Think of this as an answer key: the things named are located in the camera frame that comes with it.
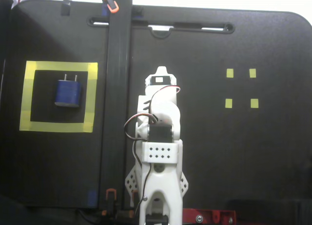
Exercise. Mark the yellow tape square outline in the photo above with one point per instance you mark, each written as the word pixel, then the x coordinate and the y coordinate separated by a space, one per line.
pixel 58 65

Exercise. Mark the red clamp with silver screw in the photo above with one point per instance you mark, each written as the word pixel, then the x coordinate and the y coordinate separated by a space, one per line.
pixel 209 216

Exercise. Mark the black strip across table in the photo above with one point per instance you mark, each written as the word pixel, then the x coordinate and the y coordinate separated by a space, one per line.
pixel 117 88

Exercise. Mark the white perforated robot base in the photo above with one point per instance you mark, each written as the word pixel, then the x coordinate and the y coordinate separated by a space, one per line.
pixel 130 183

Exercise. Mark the orange black spring clamp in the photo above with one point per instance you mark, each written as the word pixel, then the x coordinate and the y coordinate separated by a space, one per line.
pixel 134 198
pixel 110 2
pixel 111 200

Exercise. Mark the blue tape patch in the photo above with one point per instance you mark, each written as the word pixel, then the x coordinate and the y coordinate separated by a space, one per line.
pixel 92 197
pixel 104 10

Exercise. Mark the small yellow tape marker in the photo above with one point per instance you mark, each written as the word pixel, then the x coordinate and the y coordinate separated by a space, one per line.
pixel 254 103
pixel 229 73
pixel 228 103
pixel 252 73

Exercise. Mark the black tape tab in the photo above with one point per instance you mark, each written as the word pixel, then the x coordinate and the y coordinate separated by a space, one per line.
pixel 65 7

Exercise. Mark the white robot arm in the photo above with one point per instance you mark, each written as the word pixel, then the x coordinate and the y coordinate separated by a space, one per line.
pixel 163 108

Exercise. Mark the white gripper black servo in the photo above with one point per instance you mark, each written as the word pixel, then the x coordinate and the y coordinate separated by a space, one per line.
pixel 160 80

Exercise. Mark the blue white charger plug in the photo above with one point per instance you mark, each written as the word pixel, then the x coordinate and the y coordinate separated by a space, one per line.
pixel 67 93

